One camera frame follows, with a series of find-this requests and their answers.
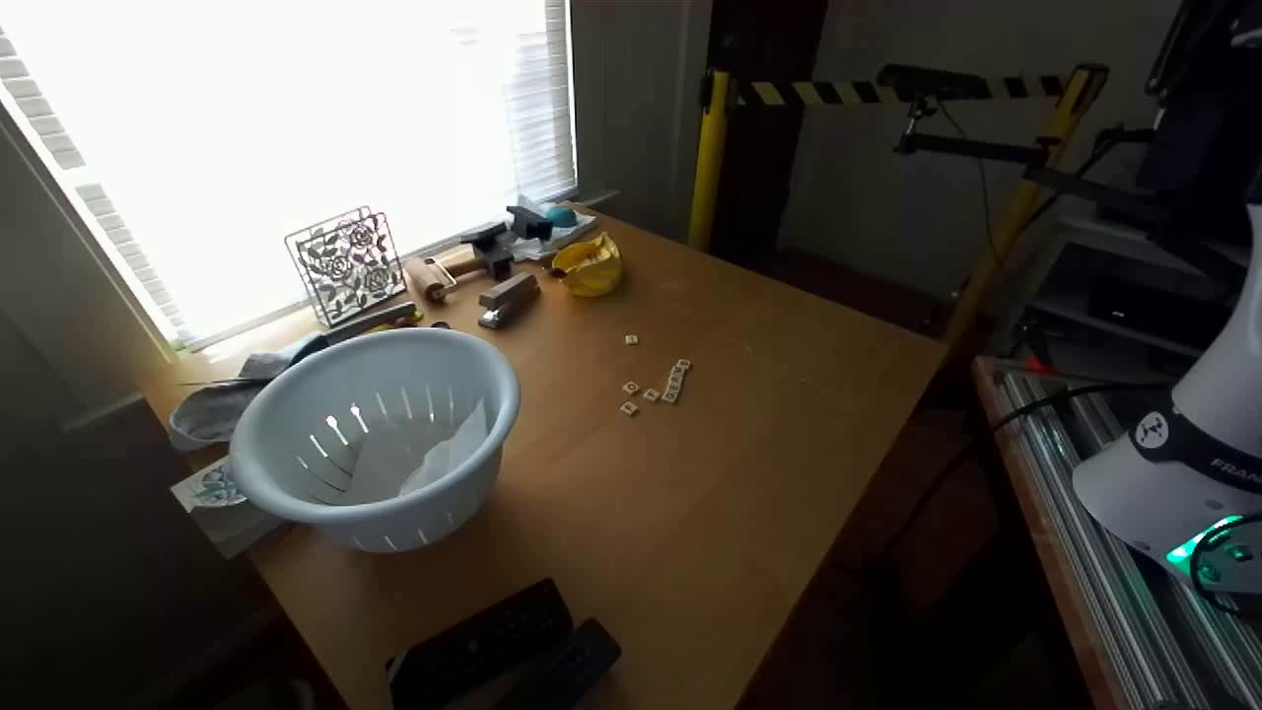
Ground yellow bowl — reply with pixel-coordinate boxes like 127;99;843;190
550;229;626;303

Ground white window blind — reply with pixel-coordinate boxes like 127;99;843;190
507;0;584;207

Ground grey cloth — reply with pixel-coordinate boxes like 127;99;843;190
166;330;346;453

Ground black white patterned cube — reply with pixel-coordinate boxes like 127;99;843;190
282;203;416;330

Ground dark grey stapler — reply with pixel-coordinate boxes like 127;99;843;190
472;267;545;337

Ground white shelf unit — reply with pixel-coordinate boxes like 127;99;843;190
1000;208;1253;378

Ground black clamp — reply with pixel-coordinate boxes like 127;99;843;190
462;216;520;284

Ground yellow post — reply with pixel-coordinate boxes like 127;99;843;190
943;63;1111;365
685;73;734;258

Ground aluminium rail frame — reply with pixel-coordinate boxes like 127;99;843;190
969;351;1262;710

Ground black cable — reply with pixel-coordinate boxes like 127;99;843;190
985;374;1181;441

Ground yellow black striped bar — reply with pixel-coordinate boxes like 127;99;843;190
693;63;1111;113

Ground white plastic colander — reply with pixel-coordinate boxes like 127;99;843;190
230;322;524;558

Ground black electronic device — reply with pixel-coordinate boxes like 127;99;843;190
387;575;626;710

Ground patterned paper pad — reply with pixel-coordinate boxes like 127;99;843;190
171;453;288;566

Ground teal black tool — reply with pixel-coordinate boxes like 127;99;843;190
507;198;601;261

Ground black camera on boom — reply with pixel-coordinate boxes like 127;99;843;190
876;61;996;102

